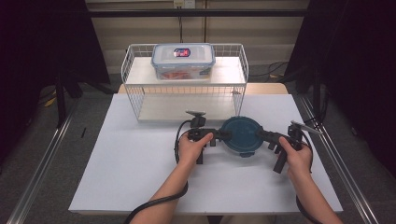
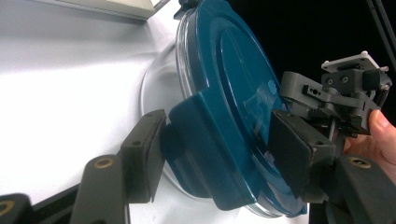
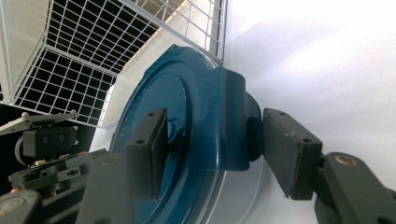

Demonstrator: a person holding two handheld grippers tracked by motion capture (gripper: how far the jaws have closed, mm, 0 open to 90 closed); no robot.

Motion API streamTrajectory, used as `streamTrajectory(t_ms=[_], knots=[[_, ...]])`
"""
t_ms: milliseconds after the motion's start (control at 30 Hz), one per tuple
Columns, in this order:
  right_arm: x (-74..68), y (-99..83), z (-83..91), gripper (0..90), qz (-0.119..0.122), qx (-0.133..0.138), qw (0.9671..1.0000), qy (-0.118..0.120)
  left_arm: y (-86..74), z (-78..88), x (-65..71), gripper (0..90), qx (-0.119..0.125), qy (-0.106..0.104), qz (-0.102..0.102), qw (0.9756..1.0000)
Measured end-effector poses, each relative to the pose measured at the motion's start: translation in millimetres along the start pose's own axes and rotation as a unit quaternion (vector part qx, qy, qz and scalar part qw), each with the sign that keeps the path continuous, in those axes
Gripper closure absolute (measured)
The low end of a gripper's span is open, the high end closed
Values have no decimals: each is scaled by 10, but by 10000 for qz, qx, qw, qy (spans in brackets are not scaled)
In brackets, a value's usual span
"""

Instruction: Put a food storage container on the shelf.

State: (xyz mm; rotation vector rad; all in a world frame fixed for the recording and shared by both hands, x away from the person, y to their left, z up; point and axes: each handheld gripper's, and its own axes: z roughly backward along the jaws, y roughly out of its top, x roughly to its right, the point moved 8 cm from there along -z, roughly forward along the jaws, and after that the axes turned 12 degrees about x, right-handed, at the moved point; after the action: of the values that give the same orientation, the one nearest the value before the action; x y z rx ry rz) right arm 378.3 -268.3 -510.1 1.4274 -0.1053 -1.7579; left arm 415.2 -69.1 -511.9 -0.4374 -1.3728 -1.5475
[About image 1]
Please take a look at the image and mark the black floor cables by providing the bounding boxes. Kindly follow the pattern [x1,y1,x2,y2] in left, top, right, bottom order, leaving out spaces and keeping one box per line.
[248,61,291,79]

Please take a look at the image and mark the hand-held gripper black cable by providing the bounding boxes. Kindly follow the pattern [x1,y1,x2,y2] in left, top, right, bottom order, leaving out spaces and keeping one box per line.
[294,130,325,224]
[123,119,200,224]

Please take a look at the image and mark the yellow floor object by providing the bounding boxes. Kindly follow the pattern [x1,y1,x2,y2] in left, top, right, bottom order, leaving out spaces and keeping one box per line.
[42,89,58,108]

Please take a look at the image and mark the person's leg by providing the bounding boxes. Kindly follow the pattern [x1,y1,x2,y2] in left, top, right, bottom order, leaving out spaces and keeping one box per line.
[170,215,208,224]
[221,215,278,224]

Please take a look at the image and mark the clear rectangular food container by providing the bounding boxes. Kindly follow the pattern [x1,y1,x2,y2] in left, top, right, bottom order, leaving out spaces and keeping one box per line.
[150,42,217,81]

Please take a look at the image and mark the person's right hand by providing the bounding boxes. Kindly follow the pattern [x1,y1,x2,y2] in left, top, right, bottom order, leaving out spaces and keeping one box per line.
[277,135,314,183]

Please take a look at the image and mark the white wall socket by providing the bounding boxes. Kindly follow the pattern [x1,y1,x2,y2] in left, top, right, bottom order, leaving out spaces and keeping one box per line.
[173,0,196,9]

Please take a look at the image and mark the person's left hand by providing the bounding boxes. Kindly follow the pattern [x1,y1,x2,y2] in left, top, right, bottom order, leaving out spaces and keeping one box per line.
[177,132,215,169]

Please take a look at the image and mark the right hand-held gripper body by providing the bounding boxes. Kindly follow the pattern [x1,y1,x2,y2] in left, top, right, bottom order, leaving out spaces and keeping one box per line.
[268,120,323,175]

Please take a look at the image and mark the brown vertical pipe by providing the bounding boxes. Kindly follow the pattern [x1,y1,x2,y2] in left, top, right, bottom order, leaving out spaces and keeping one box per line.
[203,0,208,45]

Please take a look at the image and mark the left hand-held gripper black cable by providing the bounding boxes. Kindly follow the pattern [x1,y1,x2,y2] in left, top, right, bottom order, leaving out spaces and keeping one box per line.
[123,119,200,224]

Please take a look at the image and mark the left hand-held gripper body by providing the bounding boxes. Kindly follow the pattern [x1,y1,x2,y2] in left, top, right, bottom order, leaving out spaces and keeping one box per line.
[185,110,219,165]

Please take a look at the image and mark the right hand-held gripper black cable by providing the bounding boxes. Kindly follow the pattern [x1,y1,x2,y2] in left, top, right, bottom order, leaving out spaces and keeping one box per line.
[294,130,325,224]

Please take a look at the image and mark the person's right leg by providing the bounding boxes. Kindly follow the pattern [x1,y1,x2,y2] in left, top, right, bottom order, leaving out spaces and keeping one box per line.
[221,215,278,224]

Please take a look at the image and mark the black horizontal bar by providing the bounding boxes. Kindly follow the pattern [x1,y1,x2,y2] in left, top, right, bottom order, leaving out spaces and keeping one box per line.
[87,8,310,19]

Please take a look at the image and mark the dark teal round lid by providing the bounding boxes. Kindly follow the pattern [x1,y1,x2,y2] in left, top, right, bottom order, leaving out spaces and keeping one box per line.
[219,116,265,159]

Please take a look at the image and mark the black curtain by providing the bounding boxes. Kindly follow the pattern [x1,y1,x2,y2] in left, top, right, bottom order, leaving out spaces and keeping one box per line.
[283,0,396,178]
[0,0,112,164]

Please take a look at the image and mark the aluminium floor rail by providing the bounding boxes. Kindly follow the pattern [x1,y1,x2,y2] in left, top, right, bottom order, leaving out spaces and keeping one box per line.
[298,92,381,224]
[6,92,82,224]

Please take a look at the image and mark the black hanging cable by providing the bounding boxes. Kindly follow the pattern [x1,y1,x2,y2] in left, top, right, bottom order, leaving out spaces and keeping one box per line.
[177,7,186,45]

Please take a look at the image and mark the white wire two-tier rack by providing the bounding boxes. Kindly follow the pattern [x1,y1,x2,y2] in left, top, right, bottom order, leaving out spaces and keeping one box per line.
[120,42,250,123]

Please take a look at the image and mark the person's left leg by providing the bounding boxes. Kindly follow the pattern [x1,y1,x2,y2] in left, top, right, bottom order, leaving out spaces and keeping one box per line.
[170,215,208,224]

